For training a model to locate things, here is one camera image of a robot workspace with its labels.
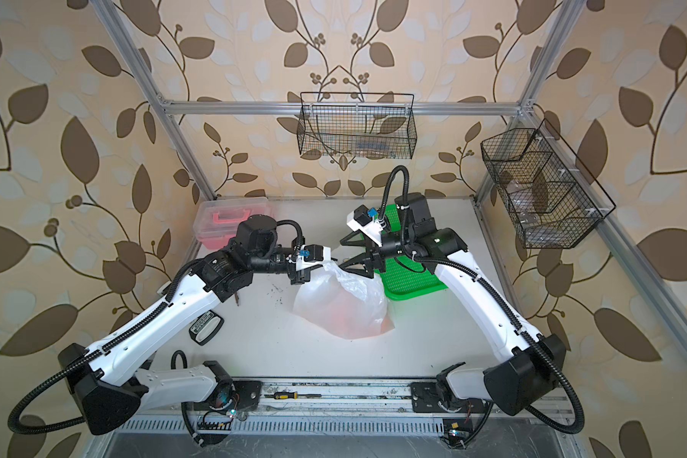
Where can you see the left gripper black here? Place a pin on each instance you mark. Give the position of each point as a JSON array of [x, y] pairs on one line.
[[298, 278]]

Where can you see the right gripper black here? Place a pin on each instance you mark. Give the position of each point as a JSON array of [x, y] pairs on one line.
[[364, 259]]

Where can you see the white printed plastic bag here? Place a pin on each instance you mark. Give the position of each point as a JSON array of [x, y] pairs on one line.
[[345, 305]]

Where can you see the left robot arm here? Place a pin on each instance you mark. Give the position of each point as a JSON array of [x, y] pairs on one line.
[[107, 379]]

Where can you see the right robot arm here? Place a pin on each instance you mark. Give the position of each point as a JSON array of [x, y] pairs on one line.
[[528, 374]]

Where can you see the green plastic basket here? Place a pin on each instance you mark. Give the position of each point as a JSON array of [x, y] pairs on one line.
[[405, 280]]

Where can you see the pink transparent storage box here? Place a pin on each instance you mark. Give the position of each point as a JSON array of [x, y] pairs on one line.
[[217, 221]]

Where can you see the black white handheld device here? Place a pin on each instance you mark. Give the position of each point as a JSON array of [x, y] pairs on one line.
[[205, 327]]

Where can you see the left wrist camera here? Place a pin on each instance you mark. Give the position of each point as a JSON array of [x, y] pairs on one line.
[[311, 256]]

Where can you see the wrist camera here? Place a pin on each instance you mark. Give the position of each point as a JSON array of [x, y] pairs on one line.
[[311, 256], [366, 221]]

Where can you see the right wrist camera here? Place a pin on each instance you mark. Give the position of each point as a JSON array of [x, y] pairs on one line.
[[366, 221]]

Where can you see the screwdriver on rail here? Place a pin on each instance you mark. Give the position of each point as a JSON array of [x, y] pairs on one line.
[[292, 395]]

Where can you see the black wire basket back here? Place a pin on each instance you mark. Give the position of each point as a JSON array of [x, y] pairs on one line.
[[377, 126]]

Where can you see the black wire basket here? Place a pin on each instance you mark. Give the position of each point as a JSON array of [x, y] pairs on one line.
[[377, 126], [551, 196]]

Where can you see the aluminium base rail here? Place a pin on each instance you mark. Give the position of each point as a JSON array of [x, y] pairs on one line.
[[348, 407]]

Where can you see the black wire basket right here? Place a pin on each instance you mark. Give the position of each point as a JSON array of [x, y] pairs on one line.
[[551, 196]]

